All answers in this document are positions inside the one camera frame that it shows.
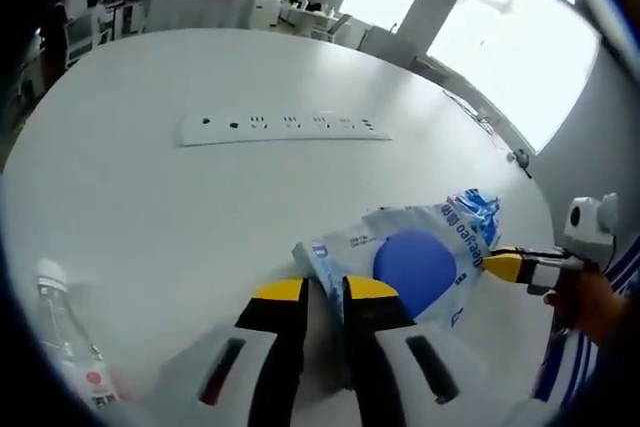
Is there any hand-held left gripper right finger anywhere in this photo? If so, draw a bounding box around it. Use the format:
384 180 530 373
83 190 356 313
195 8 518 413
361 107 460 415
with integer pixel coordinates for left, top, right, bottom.
342 274 506 427

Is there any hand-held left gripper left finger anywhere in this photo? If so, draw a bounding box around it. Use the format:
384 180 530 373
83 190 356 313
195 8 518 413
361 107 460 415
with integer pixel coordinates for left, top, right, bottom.
144 276 309 427

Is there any clear bag with blue circle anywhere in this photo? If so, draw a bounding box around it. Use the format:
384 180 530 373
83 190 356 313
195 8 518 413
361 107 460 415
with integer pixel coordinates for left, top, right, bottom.
292 196 494 332

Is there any clear plastic water bottle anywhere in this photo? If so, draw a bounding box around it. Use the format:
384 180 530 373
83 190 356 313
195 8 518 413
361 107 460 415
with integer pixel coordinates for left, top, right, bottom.
34 259 122 412

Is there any person's right hand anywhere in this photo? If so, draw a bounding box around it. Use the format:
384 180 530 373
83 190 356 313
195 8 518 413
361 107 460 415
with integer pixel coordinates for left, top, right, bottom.
544 269 631 347

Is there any white power strip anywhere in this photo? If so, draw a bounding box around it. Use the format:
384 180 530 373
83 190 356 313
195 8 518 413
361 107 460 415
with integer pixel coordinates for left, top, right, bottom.
174 110 394 149

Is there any grey desk partition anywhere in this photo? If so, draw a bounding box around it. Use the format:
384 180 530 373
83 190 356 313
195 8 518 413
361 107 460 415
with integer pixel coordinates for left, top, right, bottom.
143 0 252 34

